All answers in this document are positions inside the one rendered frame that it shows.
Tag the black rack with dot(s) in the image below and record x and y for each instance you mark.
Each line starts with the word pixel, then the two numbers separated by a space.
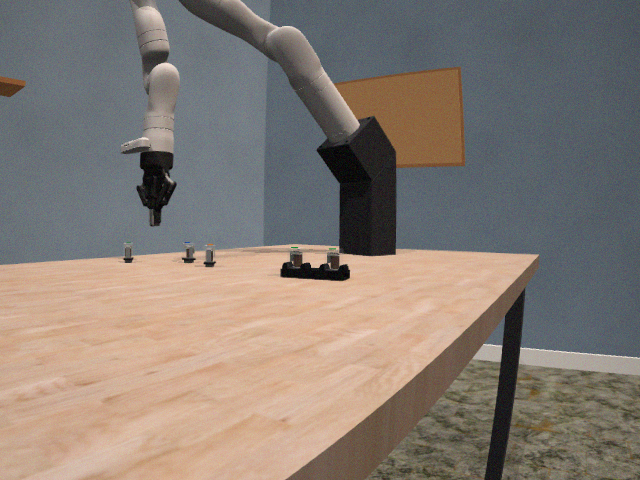
pixel 306 272

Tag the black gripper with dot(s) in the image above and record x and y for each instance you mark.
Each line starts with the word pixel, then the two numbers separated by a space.
pixel 157 165

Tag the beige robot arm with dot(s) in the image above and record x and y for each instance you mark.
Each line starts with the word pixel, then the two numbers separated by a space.
pixel 285 45

